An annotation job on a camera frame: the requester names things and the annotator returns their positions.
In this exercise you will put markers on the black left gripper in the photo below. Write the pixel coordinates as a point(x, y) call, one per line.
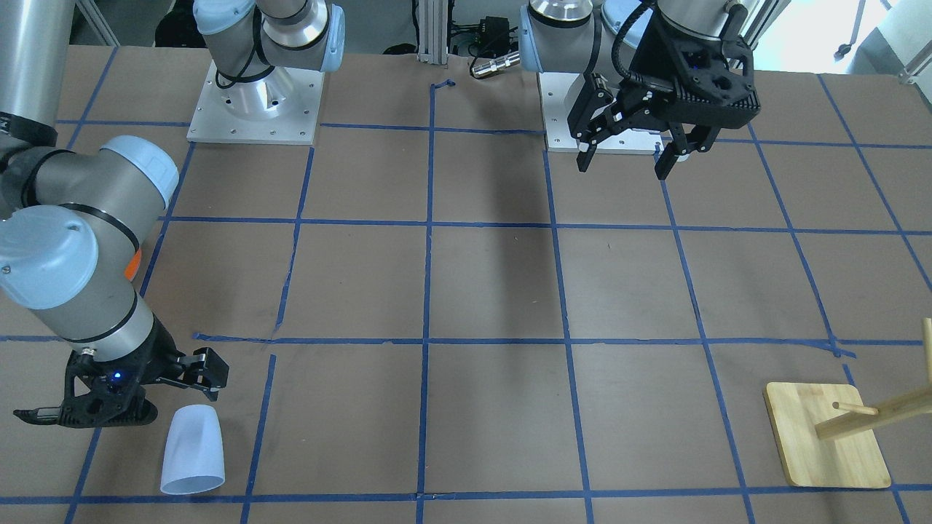
point(644, 67)

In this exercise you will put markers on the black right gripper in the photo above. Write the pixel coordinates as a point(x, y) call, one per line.
point(158, 352)

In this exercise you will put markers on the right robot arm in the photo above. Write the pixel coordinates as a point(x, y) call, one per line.
point(71, 223)

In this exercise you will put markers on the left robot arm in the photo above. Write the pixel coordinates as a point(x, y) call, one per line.
point(576, 37)

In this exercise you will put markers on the wooden cup rack stand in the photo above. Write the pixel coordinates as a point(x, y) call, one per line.
point(825, 433)

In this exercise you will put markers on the orange cylindrical container grey lid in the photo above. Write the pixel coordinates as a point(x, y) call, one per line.
point(133, 265)

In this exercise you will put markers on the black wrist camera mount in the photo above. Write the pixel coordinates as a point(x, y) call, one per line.
point(98, 394)

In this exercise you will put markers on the aluminium frame post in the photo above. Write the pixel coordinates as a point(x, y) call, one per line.
point(433, 31)

